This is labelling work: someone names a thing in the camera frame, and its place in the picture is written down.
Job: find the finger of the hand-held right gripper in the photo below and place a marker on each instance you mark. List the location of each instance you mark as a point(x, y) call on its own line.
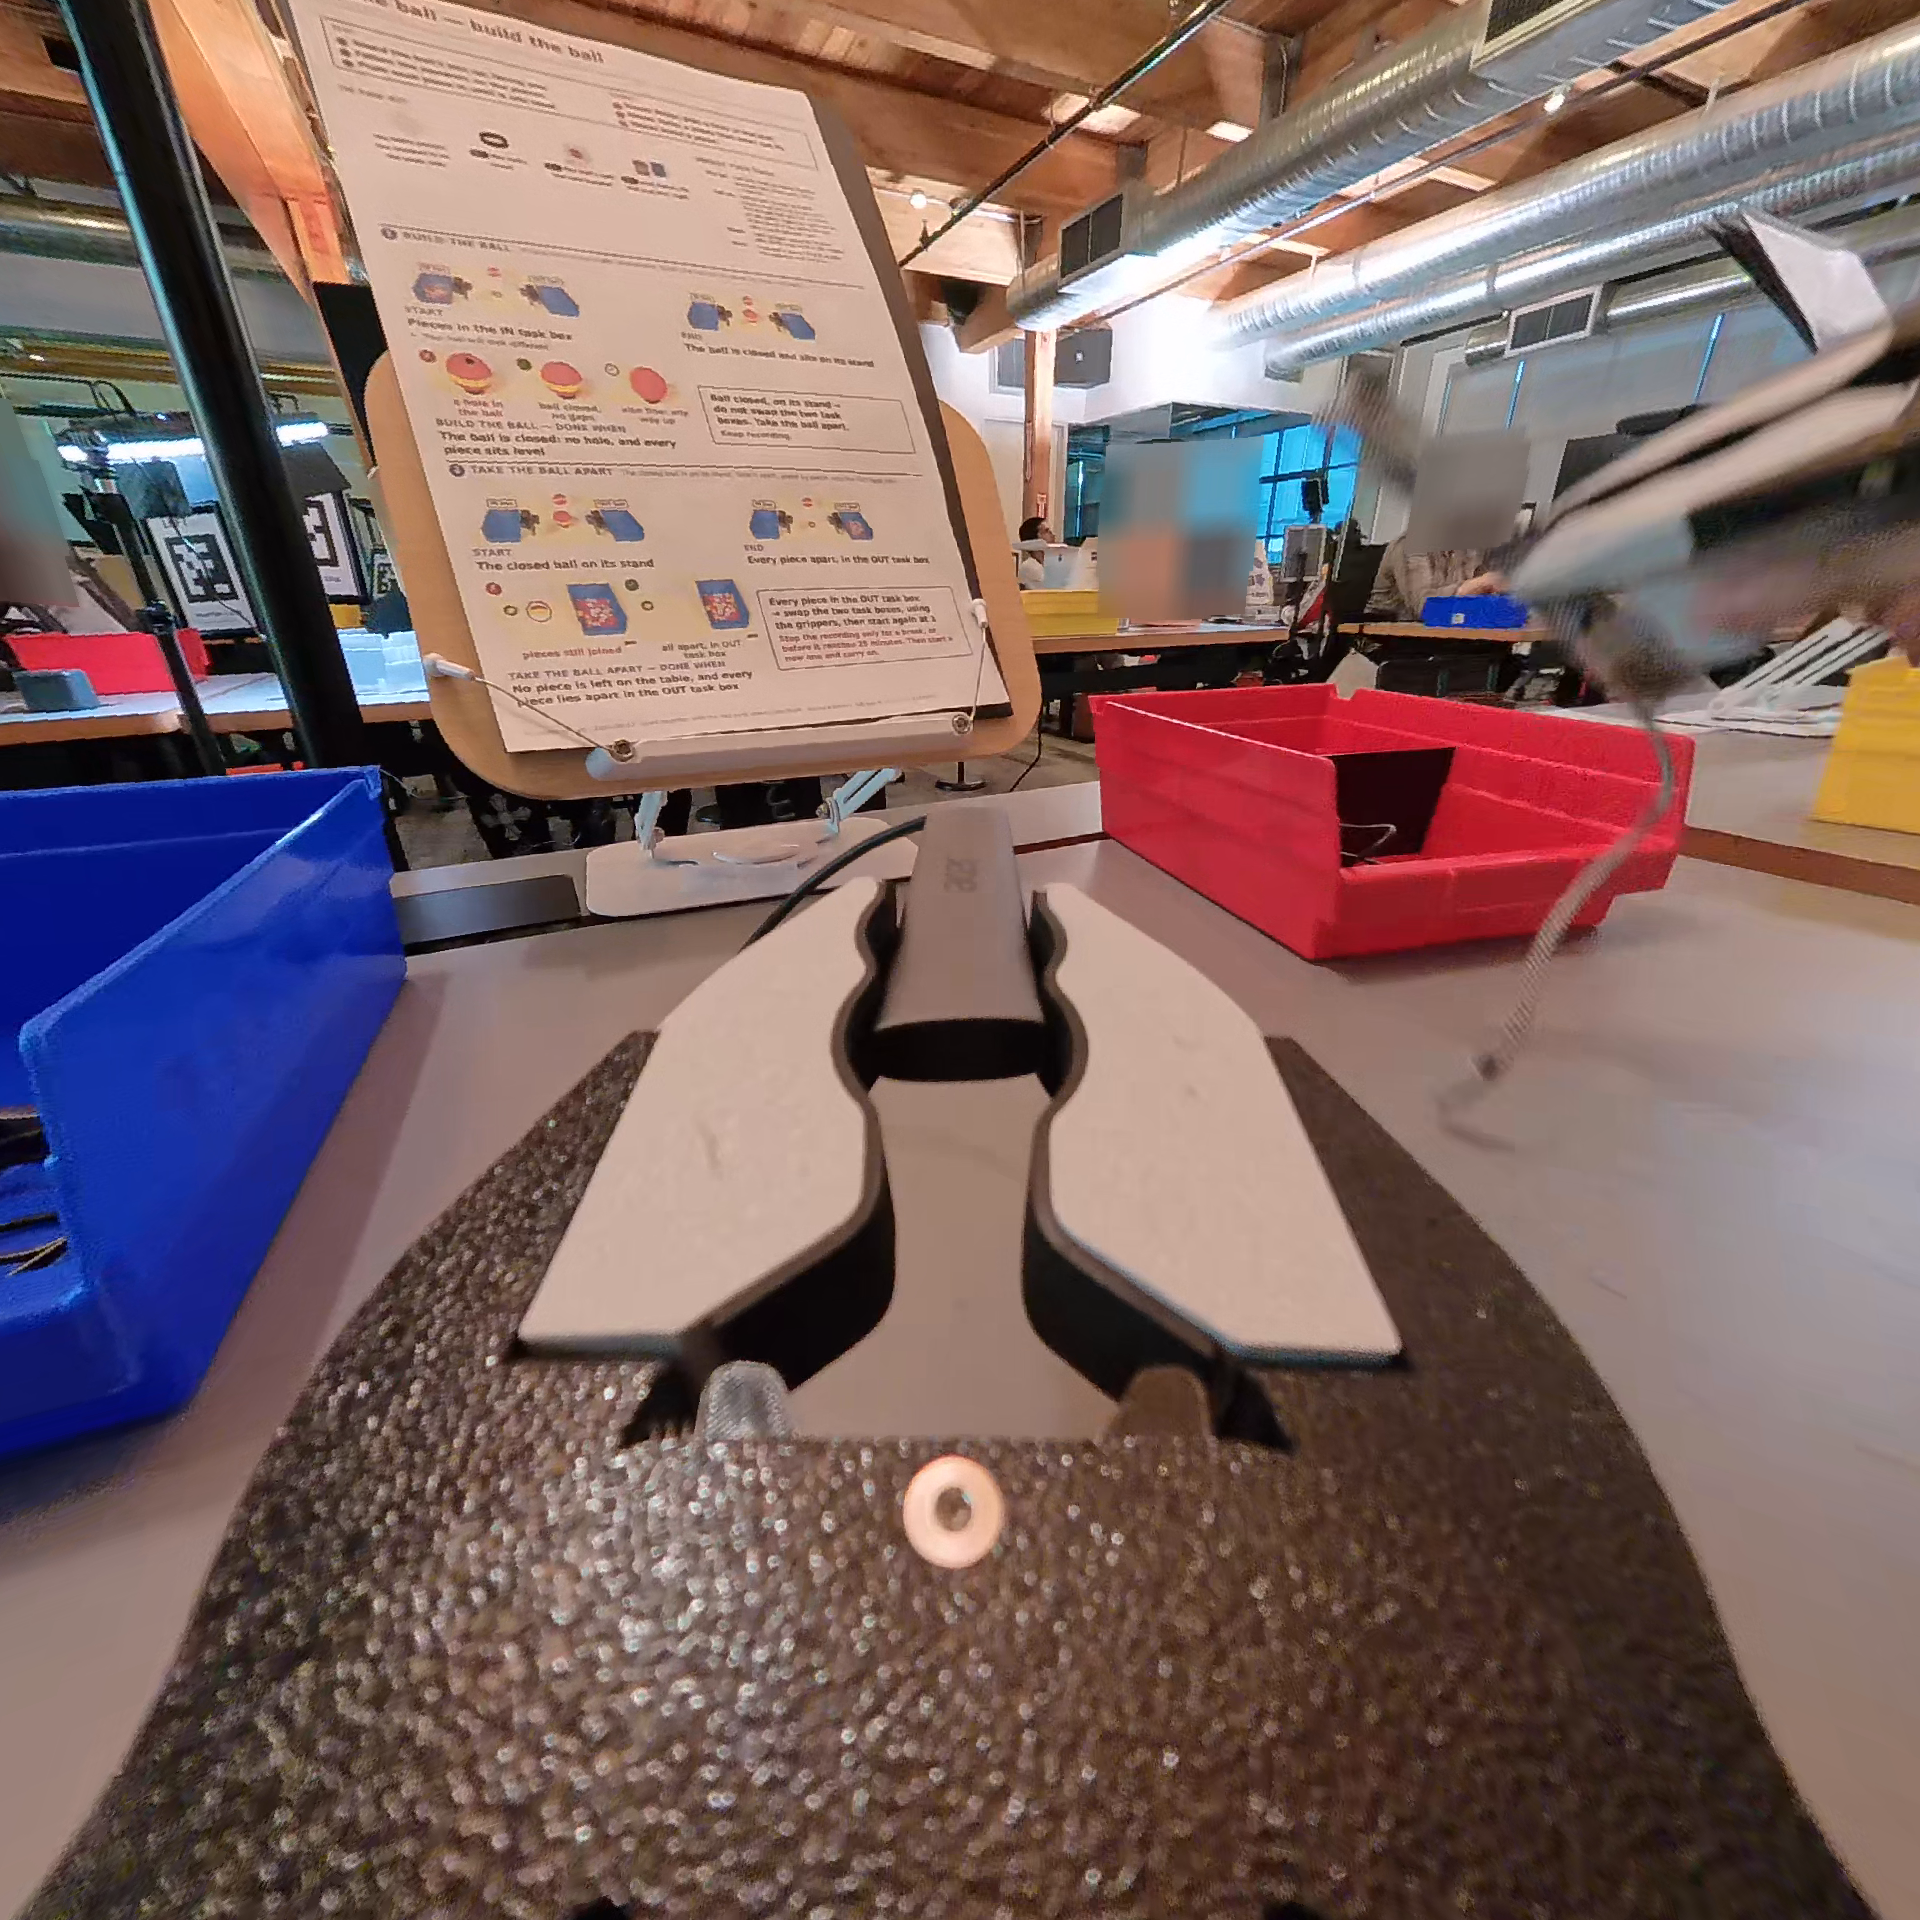
point(1605, 564)
point(1771, 422)

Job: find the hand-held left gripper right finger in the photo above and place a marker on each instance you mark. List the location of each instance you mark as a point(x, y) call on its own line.
point(1200, 1156)

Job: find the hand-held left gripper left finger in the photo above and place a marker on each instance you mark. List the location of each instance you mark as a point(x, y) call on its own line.
point(721, 1142)

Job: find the grey usb hub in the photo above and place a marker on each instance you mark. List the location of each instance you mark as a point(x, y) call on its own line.
point(956, 944)

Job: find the small blue bin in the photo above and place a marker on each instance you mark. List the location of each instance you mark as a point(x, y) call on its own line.
point(1468, 613)

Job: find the white folding stand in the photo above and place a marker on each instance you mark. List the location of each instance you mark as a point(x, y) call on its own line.
point(1800, 662)

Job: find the red plastic bin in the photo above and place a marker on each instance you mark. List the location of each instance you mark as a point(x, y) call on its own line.
point(1230, 839)

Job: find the yellow plastic bin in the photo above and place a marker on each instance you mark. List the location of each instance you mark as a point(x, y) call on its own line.
point(1875, 751)

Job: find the black binder clip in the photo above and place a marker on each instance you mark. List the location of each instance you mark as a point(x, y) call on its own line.
point(1389, 811)

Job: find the blue plastic bin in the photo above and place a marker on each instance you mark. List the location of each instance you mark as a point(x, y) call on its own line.
point(225, 1080)

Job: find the wooden document stand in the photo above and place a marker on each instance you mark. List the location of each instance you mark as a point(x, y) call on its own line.
point(998, 662)

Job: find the small yellow bin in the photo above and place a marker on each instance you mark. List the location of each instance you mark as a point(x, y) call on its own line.
point(1068, 611)

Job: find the black white marker board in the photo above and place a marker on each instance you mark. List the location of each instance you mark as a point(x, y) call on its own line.
point(197, 567)
point(324, 543)

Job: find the printed instruction sheet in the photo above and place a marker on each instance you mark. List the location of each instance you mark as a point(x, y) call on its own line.
point(646, 375)

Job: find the small red bin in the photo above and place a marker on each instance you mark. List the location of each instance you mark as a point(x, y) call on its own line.
point(105, 662)

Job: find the black metal pole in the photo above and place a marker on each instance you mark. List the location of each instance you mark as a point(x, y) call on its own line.
point(225, 422)

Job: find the silver ventilation duct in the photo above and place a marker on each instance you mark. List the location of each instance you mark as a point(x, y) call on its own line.
point(1349, 135)
point(1575, 224)

